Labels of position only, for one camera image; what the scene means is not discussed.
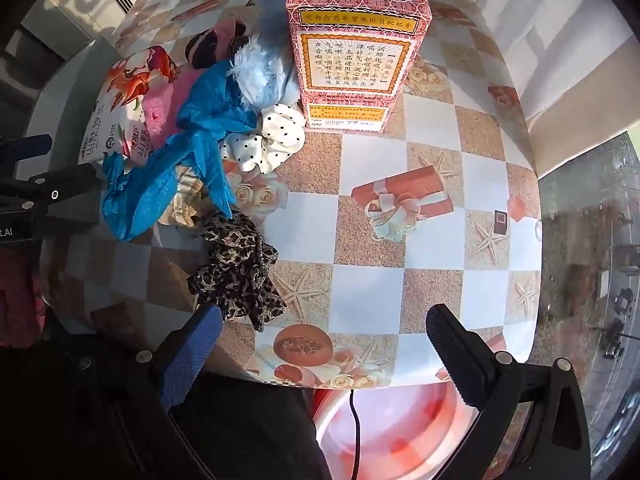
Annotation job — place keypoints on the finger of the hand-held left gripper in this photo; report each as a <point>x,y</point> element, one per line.
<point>30,146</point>
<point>60,184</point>

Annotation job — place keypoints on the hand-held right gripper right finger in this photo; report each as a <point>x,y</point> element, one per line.
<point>450,345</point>

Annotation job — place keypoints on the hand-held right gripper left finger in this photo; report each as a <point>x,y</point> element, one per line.
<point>192,355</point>

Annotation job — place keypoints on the leopard print cloth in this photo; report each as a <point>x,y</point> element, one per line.
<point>235,270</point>

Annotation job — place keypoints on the beige lace cloth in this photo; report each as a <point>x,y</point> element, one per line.
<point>184,205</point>

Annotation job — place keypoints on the blue sheer cloth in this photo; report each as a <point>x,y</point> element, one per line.
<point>190,160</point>

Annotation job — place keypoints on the person in magenta jacket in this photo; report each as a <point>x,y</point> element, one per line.
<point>15,285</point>

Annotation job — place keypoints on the floral tissue pack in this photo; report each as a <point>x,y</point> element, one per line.
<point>122,105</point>

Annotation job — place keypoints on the pink plastic basin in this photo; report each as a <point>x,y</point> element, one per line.
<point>395,430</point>

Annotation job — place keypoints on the checkered printed tablecloth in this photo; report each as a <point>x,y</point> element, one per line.
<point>380,260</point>

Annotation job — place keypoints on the pink fuzzy sock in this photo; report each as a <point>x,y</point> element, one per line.
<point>165,107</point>

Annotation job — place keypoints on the pink sock with dark trim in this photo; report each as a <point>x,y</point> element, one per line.
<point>215,42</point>

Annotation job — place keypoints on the white polka dot scrunchie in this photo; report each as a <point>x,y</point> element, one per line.
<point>270,135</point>

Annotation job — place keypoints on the light blue fluffy scrunchie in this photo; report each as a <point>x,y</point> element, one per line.
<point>260,75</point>

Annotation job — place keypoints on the red patterned medicine box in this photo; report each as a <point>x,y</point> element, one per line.
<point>355,45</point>

